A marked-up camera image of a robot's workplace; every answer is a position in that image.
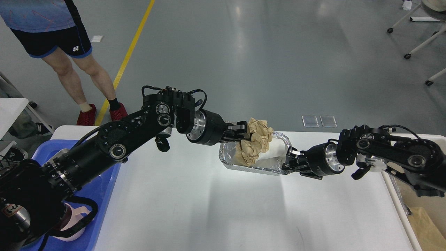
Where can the beige plastic bin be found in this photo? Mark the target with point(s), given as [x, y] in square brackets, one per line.
[423, 218]

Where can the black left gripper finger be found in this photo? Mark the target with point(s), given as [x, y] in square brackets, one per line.
[237, 130]
[229, 140]

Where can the aluminium foil tray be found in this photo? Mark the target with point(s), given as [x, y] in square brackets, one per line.
[268, 167]

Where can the black sneaker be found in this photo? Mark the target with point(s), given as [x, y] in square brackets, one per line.
[16, 154]

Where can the pink mug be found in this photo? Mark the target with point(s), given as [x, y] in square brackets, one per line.
[74, 216]

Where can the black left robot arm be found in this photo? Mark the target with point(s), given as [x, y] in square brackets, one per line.
[40, 200]

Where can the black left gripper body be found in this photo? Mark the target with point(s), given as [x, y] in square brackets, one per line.
[208, 128]

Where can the white paper scrap on floor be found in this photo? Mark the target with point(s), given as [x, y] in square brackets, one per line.
[96, 38]

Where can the white rolling chair base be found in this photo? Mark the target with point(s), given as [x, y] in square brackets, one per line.
[413, 35]

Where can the clear floor plate left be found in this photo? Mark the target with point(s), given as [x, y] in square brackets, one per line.
[310, 121]

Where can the standing person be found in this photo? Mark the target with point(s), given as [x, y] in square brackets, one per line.
[52, 30]

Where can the brown paper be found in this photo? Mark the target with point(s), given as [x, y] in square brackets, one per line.
[248, 151]

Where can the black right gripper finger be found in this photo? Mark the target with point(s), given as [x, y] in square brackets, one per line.
[300, 167]
[295, 156]

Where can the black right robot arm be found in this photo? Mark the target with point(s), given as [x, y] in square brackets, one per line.
[417, 162]

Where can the white side table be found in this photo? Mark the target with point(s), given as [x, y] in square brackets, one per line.
[10, 109]

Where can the white paper cup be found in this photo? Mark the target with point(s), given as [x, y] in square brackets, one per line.
[277, 148]

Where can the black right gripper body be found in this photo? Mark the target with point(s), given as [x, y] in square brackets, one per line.
[322, 160]

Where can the blue plastic tray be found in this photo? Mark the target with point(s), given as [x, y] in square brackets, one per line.
[99, 190]

